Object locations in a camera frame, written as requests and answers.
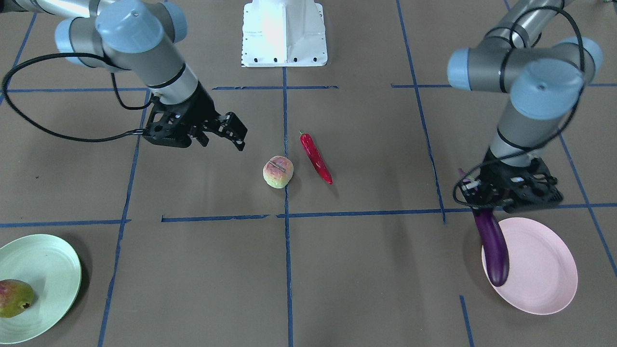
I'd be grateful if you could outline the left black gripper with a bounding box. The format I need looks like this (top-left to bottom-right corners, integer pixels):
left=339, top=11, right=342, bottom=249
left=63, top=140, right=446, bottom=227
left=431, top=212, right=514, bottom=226
left=460, top=149, right=563, bottom=214

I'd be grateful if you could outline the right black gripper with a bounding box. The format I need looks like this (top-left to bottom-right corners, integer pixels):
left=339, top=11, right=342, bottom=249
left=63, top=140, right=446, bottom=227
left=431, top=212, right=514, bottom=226
left=142, top=82, right=248, bottom=151

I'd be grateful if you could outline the purple eggplant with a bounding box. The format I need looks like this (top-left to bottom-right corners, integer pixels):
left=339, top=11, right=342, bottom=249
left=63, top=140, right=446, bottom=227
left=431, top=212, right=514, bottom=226
left=458, top=169, right=510, bottom=287

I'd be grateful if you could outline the red apple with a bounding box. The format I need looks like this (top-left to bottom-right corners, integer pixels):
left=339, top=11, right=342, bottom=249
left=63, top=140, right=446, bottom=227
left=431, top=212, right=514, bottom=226
left=0, top=279, right=35, bottom=318

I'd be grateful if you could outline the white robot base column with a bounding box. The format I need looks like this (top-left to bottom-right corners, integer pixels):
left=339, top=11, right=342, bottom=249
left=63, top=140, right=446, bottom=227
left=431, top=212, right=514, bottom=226
left=241, top=0, right=328, bottom=67

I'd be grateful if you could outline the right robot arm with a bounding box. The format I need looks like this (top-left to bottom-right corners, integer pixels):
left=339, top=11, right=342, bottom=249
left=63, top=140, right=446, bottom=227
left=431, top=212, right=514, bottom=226
left=1, top=0, right=247, bottom=151

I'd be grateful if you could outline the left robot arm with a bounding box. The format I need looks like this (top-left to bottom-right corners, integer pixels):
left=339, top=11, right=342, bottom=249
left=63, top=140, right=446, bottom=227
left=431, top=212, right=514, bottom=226
left=447, top=0, right=604, bottom=215

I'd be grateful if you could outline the pale peach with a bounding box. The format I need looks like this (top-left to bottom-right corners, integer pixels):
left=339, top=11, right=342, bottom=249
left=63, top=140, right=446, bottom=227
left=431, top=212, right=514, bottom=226
left=263, top=156, right=295, bottom=189

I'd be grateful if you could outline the pink plate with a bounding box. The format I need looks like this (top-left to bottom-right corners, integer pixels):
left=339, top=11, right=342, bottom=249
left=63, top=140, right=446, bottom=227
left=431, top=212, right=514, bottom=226
left=492, top=217, right=579, bottom=315

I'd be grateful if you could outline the red chili pepper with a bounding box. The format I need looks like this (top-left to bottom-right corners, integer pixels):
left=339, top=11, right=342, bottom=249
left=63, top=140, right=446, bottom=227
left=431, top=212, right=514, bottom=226
left=299, top=131, right=333, bottom=185

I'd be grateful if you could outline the green plate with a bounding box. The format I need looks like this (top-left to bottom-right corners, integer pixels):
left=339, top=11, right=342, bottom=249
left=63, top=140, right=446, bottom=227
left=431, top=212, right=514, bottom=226
left=0, top=234, right=82, bottom=345

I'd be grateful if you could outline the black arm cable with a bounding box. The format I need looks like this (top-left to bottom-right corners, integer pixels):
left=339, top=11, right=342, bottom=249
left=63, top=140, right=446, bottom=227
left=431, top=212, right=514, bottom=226
left=1, top=52, right=160, bottom=143

